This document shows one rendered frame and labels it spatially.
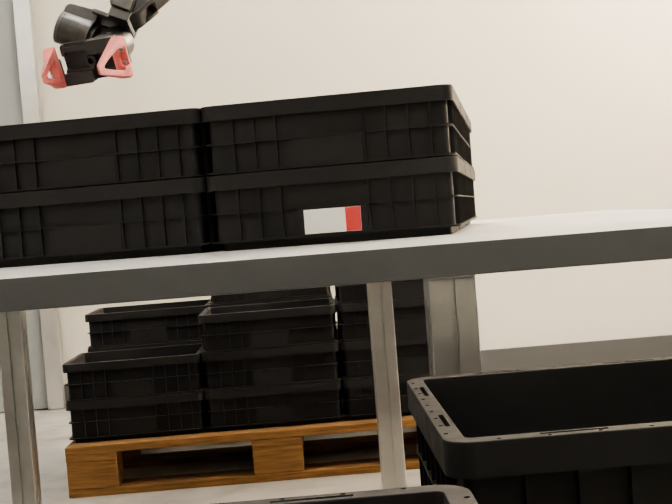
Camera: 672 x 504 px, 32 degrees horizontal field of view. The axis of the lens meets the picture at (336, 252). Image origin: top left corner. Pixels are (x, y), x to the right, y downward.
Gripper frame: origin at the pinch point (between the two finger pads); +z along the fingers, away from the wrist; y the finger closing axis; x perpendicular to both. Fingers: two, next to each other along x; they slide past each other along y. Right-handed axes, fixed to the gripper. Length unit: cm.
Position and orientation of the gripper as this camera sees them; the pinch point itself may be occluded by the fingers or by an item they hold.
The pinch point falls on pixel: (72, 73)
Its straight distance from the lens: 188.6
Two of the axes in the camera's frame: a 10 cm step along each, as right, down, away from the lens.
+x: 2.0, 9.0, 3.7
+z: -2.0, 4.1, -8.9
